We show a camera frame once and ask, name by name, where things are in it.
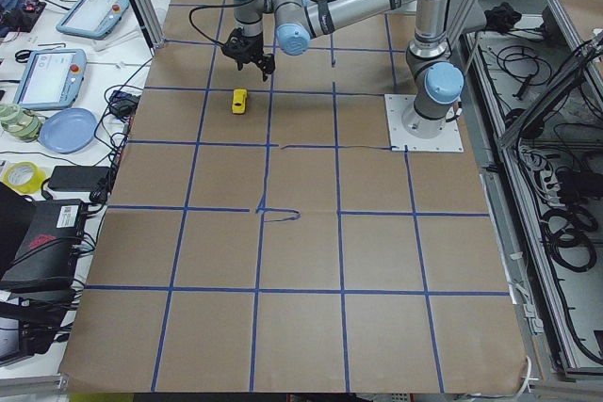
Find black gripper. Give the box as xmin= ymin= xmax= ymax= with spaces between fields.
xmin=221 ymin=27 xmax=275 ymax=82

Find far teach pendant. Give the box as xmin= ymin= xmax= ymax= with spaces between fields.
xmin=56 ymin=0 xmax=130 ymax=40

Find green tape rolls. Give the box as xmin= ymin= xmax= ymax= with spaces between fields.
xmin=1 ymin=104 xmax=44 ymax=142

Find near teach pendant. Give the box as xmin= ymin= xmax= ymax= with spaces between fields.
xmin=14 ymin=49 xmax=87 ymax=111

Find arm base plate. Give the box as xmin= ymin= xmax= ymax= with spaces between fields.
xmin=384 ymin=94 xmax=464 ymax=153

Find yellow beetle toy car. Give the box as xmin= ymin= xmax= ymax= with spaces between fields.
xmin=231 ymin=88 xmax=249 ymax=115

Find black power adapter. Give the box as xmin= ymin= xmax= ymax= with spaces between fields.
xmin=47 ymin=166 xmax=109 ymax=192

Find yellow tape roll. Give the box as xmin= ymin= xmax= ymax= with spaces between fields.
xmin=2 ymin=162 xmax=46 ymax=195

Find teach pendant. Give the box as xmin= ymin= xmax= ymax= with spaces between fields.
xmin=56 ymin=0 xmax=130 ymax=40
xmin=14 ymin=49 xmax=87 ymax=111

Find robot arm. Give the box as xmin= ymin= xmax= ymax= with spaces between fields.
xmin=220 ymin=0 xmax=451 ymax=94

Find blue plate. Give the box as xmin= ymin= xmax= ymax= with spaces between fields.
xmin=39 ymin=107 xmax=97 ymax=153

